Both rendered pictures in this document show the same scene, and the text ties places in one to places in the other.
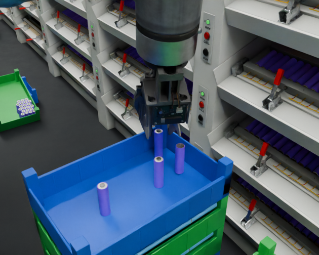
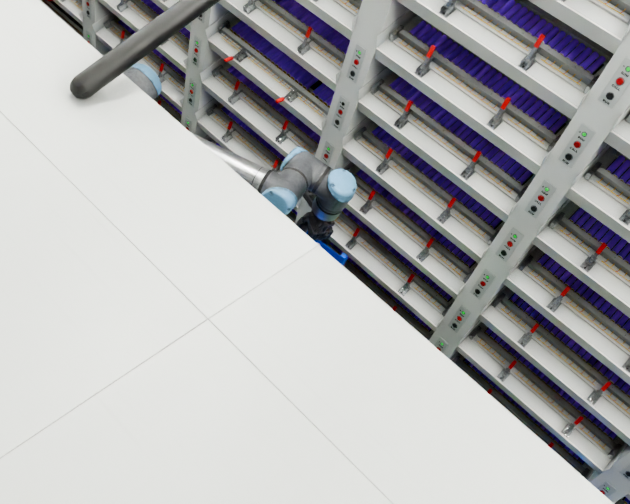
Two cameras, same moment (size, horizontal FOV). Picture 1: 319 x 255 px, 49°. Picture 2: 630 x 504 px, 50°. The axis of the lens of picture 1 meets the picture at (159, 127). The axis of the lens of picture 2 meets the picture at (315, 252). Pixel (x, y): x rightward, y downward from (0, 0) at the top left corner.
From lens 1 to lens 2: 1.65 m
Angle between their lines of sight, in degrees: 25
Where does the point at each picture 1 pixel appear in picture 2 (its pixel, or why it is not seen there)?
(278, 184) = (363, 255)
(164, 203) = not seen: hidden behind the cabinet
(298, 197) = (375, 264)
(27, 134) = not seen: hidden behind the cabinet
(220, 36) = (336, 161)
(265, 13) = (368, 161)
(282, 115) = (371, 218)
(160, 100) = (320, 232)
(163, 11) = (334, 208)
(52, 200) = not seen: hidden behind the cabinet
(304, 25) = (389, 177)
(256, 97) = (355, 201)
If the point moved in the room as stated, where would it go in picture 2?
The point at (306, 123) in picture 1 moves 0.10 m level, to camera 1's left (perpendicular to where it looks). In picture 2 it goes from (384, 225) to (358, 225)
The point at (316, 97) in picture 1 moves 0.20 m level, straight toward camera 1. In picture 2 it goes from (392, 209) to (382, 249)
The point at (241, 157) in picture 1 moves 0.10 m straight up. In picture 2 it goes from (339, 233) to (346, 216)
